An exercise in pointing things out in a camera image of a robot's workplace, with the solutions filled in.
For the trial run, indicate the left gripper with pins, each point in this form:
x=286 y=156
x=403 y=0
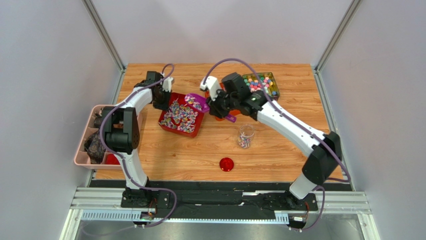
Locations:
x=166 y=106

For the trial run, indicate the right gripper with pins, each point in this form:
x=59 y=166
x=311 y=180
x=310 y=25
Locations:
x=217 y=108

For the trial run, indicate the purple plastic scoop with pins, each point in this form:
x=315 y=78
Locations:
x=197 y=102

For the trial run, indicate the red tray of swirl lollipops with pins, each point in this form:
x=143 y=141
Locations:
x=180 y=118

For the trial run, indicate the clear plastic jar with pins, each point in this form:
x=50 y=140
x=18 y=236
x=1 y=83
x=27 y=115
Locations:
x=245 y=136

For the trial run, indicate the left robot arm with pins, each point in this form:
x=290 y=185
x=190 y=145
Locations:
x=137 y=182

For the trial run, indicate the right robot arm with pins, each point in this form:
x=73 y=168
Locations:
x=323 y=151

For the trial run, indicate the clear tray of colourful candies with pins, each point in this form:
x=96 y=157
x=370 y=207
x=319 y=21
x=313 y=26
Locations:
x=267 y=81

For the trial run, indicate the red jar lid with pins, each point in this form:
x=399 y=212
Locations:
x=226 y=164

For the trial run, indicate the pink organizer basket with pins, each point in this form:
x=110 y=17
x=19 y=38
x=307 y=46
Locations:
x=83 y=153

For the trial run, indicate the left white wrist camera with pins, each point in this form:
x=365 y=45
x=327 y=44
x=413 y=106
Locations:
x=167 y=84

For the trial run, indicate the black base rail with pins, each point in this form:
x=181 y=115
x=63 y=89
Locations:
x=217 y=200

